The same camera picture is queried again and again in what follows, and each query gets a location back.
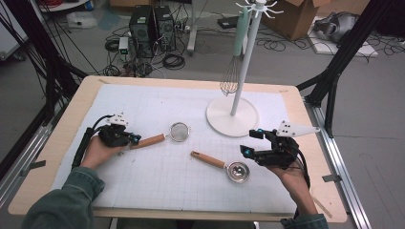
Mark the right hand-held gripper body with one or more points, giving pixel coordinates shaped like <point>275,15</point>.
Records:
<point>280,156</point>

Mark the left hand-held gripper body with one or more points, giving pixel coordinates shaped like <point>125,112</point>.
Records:
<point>114,136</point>

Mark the white utensil stand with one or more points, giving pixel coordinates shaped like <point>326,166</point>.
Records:
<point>245,76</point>

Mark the person's left hand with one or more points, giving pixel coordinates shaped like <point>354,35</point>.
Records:
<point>98,154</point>

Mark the person's right hand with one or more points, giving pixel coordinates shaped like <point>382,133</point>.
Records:
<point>291,179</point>

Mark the white gridded mat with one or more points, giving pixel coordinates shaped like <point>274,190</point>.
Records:
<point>159,184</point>

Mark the beige tape strip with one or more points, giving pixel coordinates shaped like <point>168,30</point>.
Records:
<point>321,206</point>

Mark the small white box device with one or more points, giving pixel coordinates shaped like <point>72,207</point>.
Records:
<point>123,46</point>

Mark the black computer tower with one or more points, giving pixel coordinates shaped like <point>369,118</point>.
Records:
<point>141,31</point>
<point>165,28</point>

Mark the black flat device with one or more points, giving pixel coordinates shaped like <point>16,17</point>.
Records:
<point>227,22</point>

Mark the large cardboard box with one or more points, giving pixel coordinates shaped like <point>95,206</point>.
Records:
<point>293,22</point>

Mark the white floor stand leg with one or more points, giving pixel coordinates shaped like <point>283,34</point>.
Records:
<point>192,31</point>

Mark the clear plastic bag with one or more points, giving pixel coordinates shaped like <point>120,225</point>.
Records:
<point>79,20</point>

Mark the grey bag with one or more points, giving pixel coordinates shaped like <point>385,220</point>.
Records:
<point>337,27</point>

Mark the white flat board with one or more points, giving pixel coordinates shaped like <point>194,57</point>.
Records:
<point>366,51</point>

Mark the white round table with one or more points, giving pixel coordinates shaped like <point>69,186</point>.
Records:
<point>63,5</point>

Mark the white cabinet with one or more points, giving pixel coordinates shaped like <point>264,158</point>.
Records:
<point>9,38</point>

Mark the grey metal bracket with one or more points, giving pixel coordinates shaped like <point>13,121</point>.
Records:
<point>36,164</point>
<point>332,177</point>

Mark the aluminium rail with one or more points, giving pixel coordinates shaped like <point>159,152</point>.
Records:
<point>28,149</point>
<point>344,178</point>

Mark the black frame stand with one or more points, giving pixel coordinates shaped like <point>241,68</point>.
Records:
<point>344,54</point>
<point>51,73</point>

